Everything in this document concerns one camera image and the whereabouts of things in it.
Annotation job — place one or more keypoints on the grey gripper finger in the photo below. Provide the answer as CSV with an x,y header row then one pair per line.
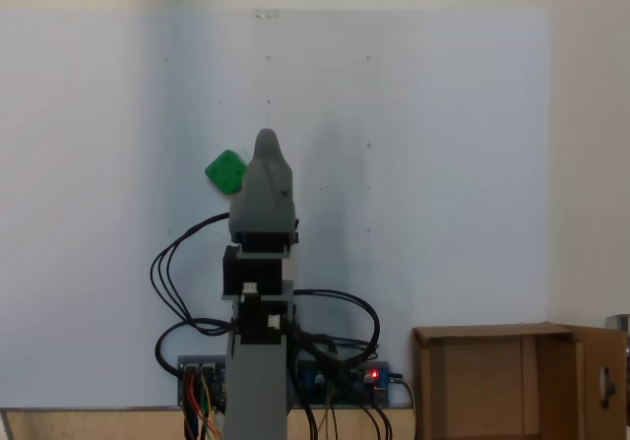
x,y
284,174
258,174

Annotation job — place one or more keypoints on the green die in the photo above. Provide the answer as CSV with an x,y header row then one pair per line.
x,y
224,171

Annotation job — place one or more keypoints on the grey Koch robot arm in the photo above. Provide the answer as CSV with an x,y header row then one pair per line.
x,y
256,386

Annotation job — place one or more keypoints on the blue circuit board with capacitors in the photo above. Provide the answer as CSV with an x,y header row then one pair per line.
x,y
370,377

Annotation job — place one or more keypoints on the brown cardboard box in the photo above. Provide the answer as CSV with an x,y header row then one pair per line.
x,y
472,386

